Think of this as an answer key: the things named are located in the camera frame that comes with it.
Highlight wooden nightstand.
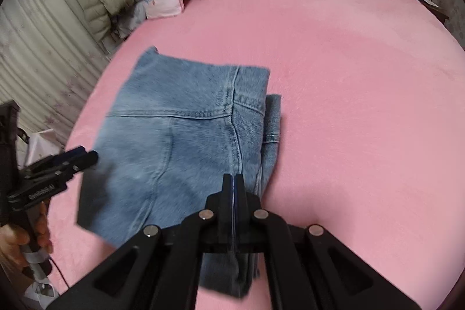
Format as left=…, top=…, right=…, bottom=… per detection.
left=407, top=0, right=449, bottom=31

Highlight person's left hand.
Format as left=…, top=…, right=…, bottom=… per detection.
left=0, top=203, right=53, bottom=270

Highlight white patterned curtain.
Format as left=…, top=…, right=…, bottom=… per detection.
left=0, top=0, right=110, bottom=147

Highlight hanging grey clothes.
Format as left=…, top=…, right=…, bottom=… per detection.
left=109, top=1, right=146, bottom=42

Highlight pink bed sheet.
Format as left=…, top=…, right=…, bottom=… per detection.
left=47, top=0, right=465, bottom=310

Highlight blue denim jacket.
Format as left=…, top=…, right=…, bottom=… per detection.
left=76, top=46, right=282, bottom=299

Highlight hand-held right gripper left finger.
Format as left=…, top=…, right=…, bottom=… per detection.
left=45, top=174, right=233, bottom=310

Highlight white cardboard box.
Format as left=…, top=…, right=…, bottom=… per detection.
left=24, top=130, right=66, bottom=169

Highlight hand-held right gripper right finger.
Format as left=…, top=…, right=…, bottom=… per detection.
left=232, top=175, right=422, bottom=310

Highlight black cable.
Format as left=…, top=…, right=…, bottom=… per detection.
left=47, top=255, right=71, bottom=291

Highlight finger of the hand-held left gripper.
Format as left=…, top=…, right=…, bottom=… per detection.
left=33, top=151, right=99, bottom=187
left=24, top=147, right=88, bottom=178

